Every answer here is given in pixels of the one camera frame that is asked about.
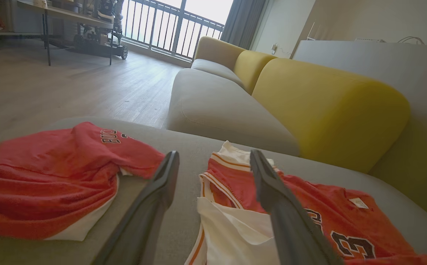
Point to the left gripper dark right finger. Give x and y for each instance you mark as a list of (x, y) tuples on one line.
[(287, 228)]

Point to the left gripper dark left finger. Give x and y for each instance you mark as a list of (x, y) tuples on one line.
[(147, 213)]

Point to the red white basketball jersey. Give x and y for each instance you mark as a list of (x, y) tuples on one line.
[(316, 202)]

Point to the red shirt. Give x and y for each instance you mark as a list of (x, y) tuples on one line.
[(51, 184)]

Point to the grey fabric sofa ottoman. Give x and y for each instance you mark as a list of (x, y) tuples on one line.
[(185, 184)]

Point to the wide yellow sofa backrest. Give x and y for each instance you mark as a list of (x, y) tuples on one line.
[(327, 110)]

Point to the beige sofa seat cushion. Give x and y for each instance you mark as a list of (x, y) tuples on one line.
[(213, 68), (228, 110)]

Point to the narrow yellow sofa backrest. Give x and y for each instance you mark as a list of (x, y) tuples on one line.
[(252, 68)]

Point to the beige sofa backrest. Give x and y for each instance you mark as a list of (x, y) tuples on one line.
[(217, 49)]

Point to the black white wheeled robot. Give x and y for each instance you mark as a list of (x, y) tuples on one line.
[(103, 40)]

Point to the grey balcony railing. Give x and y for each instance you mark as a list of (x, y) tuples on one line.
[(178, 22)]

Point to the flat white device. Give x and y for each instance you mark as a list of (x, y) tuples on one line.
[(369, 40)]

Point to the light table, black legs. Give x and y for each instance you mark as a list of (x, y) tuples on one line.
[(81, 18)]

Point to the grey window curtain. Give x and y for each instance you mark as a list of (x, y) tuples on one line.
[(242, 22)]

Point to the white low TV cabinet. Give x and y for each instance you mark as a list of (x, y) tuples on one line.
[(0, 34)]

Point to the white wall socket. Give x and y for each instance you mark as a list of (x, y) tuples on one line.
[(274, 48)]

